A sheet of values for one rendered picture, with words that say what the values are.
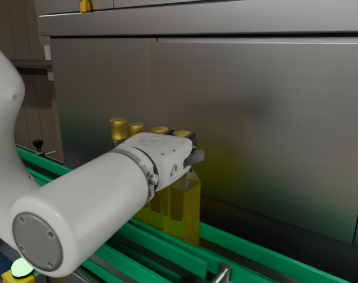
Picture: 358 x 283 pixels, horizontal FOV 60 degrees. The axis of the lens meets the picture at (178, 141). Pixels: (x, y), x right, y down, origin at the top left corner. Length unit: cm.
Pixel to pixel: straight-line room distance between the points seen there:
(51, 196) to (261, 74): 43
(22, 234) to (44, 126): 376
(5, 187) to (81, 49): 66
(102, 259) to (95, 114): 49
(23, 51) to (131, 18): 329
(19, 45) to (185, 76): 346
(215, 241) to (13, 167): 41
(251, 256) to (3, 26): 386
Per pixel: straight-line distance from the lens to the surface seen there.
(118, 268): 61
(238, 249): 64
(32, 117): 413
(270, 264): 62
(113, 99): 91
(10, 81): 32
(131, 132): 63
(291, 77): 58
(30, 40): 397
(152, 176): 38
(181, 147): 45
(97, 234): 31
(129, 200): 35
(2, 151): 39
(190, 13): 69
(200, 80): 67
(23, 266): 81
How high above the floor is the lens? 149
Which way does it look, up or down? 18 degrees down
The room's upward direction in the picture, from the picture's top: straight up
